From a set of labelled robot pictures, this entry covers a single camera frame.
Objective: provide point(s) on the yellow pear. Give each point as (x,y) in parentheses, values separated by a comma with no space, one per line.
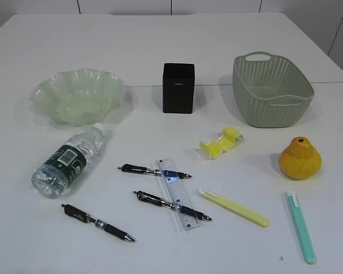
(300,160)

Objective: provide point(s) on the yellow waste paper wrapper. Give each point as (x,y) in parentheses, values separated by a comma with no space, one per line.
(230,136)

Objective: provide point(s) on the black pen upper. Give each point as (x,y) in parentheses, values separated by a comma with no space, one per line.
(144,170)

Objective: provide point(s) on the black pen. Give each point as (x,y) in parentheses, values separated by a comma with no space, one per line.
(144,170)
(157,201)
(84,217)

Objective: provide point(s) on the black square pen holder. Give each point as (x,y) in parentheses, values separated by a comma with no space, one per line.
(178,83)

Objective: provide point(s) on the black pen middle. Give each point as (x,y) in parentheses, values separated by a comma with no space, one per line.
(157,201)

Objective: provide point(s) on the yellow pen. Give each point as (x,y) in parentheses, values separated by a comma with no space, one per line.
(235,208)

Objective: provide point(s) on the clear plastic ruler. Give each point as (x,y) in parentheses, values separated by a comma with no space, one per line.
(178,194)

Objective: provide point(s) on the green ruffled glass plate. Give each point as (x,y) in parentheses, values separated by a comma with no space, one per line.
(78,97)

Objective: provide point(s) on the green woven plastic basket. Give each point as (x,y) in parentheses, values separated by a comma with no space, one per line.
(270,90)

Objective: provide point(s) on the black pen lower left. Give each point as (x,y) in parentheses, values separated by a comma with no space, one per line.
(84,217)

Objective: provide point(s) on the clear water bottle green label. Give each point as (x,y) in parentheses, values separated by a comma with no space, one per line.
(55,177)

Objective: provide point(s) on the mint green pen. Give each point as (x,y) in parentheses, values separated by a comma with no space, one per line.
(301,229)

